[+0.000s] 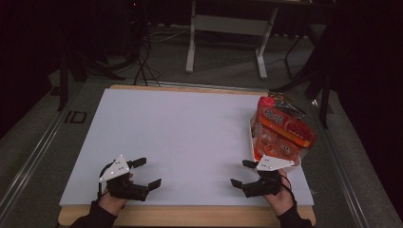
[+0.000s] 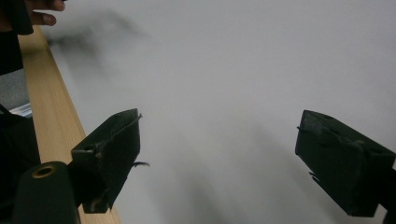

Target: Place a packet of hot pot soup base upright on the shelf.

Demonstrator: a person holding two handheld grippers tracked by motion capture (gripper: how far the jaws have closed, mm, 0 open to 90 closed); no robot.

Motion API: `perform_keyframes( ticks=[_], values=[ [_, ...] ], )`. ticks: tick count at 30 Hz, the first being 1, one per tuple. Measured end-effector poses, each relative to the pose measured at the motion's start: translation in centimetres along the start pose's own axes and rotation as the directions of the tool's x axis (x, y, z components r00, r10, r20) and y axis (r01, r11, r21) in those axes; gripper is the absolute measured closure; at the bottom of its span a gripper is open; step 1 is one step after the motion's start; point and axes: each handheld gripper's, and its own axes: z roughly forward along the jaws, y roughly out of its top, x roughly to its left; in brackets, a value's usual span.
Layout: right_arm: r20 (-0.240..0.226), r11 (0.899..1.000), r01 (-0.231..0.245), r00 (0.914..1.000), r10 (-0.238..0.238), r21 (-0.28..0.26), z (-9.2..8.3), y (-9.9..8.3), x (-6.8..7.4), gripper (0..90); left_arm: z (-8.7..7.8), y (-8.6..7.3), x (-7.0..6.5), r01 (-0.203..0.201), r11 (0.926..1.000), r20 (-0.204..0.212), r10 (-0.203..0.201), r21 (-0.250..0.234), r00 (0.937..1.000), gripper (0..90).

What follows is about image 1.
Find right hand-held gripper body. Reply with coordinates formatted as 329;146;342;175
240;154;297;200

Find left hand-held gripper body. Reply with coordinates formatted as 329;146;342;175
98;154;150;202

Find white divided lunch box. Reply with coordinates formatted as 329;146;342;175
248;115;302;174

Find orange clear snack packet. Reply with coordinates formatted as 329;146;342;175
253;95;317;164

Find person's left hand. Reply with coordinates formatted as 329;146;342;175
100;191;130;217

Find person's right hand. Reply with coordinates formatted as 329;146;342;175
264;169;296;218

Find wooden table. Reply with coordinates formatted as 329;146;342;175
57;84;317;228

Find white table mat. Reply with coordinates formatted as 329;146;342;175
59;87;315;207

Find black metal stand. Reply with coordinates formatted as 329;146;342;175
269;67;334;129
56;41;126;112

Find black curtain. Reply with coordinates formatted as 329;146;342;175
326;0;403;219
0;0;67;141

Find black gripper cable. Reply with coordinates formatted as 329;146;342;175
279;174;297;203
96;162;112;202

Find metal floor rail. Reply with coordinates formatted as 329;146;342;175
312;101;372;228
0;82;84;217

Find black floor cables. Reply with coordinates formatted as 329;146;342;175
132;31;161;87

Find white floor cable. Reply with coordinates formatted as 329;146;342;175
148;27;191;44

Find white metal desk frame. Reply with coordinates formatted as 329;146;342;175
184;0;279;81

